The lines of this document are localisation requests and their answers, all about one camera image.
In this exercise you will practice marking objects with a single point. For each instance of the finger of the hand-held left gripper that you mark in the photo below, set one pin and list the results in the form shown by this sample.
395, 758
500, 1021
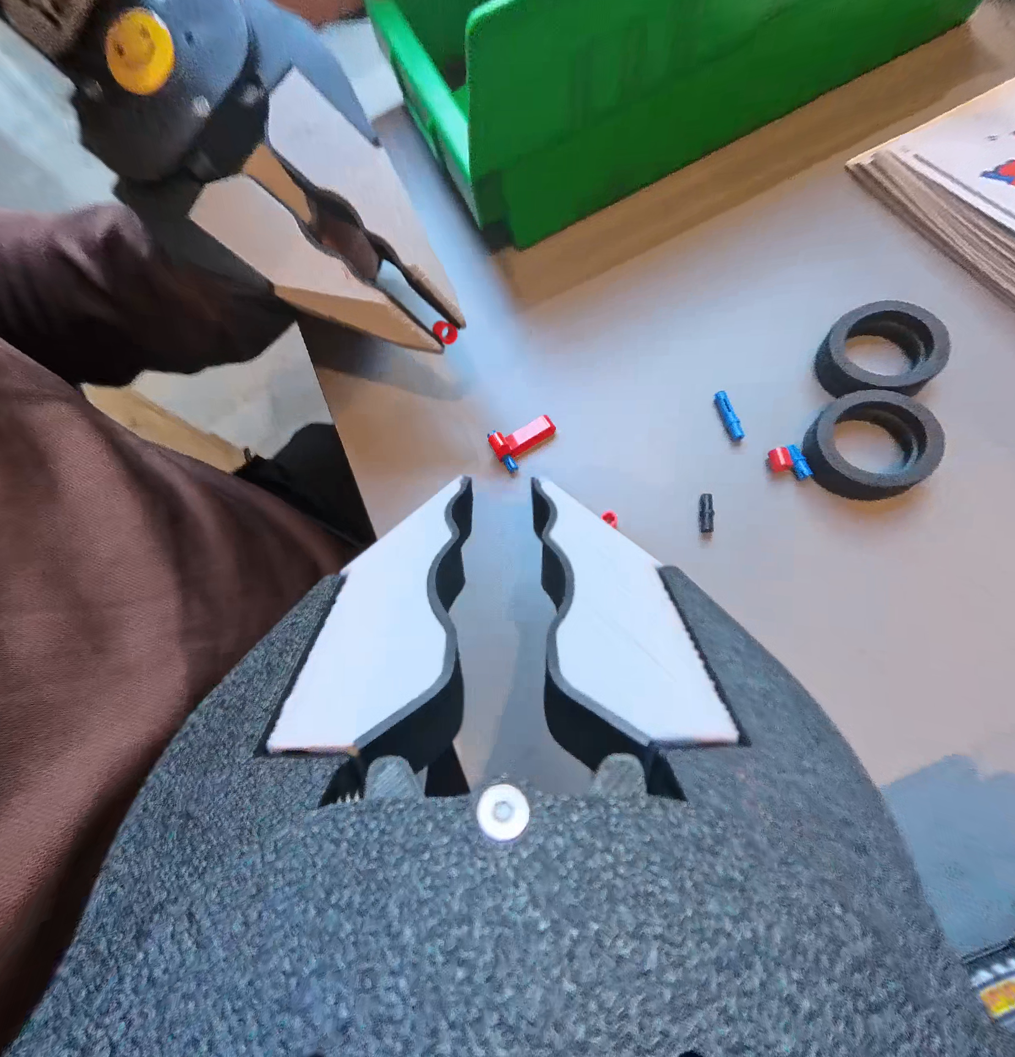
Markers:
301, 272
367, 190

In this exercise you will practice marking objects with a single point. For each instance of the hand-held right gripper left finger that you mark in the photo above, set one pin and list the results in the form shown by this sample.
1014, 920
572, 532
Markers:
359, 661

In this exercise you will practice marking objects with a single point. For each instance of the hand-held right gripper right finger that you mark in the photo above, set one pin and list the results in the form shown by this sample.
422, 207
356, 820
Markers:
639, 652

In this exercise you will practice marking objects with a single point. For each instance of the small red bush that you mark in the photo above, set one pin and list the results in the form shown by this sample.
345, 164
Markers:
438, 332
777, 459

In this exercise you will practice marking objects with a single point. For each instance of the black connector pin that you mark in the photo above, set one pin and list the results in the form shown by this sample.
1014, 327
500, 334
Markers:
706, 513

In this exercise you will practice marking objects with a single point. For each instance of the red angled beam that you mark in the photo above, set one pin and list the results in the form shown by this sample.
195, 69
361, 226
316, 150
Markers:
528, 433

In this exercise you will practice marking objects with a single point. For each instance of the green plastic bin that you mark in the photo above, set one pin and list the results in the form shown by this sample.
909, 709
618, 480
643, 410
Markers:
639, 107

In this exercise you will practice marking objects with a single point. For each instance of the person's left forearm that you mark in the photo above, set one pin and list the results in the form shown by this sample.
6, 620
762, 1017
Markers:
103, 289

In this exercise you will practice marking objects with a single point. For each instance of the grey desk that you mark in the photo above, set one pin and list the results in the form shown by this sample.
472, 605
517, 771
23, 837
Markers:
846, 619

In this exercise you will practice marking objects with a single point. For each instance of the person's black pants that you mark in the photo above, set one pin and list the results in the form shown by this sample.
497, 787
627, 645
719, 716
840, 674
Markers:
317, 479

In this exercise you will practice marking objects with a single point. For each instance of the person's brown sweater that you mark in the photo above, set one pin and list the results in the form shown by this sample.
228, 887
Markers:
103, 661

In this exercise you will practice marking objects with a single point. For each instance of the black rubber toy tire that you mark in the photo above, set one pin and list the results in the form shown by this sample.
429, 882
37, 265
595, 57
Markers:
829, 363
821, 454

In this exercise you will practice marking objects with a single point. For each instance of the toy brick race car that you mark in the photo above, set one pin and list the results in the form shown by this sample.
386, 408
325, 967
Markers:
1003, 983

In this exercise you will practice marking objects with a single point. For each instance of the open instruction booklet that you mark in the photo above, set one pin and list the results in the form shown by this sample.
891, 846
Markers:
970, 190

